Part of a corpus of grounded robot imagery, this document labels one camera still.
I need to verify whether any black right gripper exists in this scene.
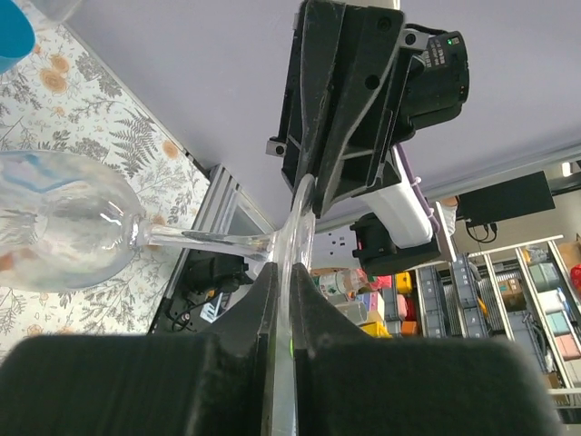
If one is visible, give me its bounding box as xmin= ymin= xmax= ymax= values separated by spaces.
xmin=270 ymin=1 xmax=429 ymax=217

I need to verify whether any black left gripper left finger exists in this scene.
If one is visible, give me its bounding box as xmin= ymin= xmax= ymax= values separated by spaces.
xmin=1 ymin=263 xmax=278 ymax=435

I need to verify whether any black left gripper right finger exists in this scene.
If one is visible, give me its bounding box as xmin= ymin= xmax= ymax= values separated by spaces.
xmin=290 ymin=264 xmax=563 ymax=435

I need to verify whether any clear wine glass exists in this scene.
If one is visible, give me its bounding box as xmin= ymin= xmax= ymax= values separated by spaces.
xmin=32 ymin=0 xmax=84 ymax=25
xmin=1 ymin=151 xmax=314 ymax=435

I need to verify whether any blue wine glass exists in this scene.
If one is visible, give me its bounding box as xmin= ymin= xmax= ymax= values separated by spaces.
xmin=0 ymin=0 xmax=35 ymax=74

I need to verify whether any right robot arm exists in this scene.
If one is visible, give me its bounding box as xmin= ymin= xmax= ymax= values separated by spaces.
xmin=267 ymin=1 xmax=469 ymax=275

